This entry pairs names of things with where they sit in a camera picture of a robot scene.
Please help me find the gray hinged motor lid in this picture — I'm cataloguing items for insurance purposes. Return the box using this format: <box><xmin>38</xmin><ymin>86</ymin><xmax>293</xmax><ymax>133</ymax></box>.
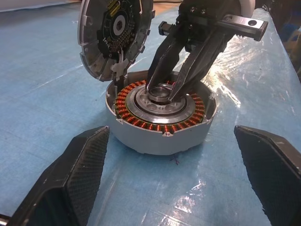
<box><xmin>77</xmin><ymin>0</ymin><xmax>155</xmax><ymax>82</ymax></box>

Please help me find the gray round motor housing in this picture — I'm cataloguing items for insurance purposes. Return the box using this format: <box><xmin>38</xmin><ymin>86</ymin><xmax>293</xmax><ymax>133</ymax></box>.
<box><xmin>105</xmin><ymin>70</ymin><xmax>216</xmax><ymax>156</ymax></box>

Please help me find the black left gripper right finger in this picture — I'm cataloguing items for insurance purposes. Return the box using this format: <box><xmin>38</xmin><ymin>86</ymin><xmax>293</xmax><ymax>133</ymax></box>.
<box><xmin>234</xmin><ymin>125</ymin><xmax>301</xmax><ymax>226</ymax></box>

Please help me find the white backdrop panel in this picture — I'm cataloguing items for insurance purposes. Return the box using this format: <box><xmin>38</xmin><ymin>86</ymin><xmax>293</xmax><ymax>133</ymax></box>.
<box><xmin>0</xmin><ymin>0</ymin><xmax>79</xmax><ymax>13</ymax></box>

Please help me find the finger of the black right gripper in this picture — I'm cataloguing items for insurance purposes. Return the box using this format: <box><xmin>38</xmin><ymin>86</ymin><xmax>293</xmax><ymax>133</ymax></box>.
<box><xmin>167</xmin><ymin>23</ymin><xmax>233</xmax><ymax>102</ymax></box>
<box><xmin>145</xmin><ymin>23</ymin><xmax>190</xmax><ymax>94</ymax></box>

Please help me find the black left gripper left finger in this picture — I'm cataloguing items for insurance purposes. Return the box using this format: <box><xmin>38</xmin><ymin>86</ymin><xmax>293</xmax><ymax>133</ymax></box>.
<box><xmin>8</xmin><ymin>126</ymin><xmax>111</xmax><ymax>226</ymax></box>

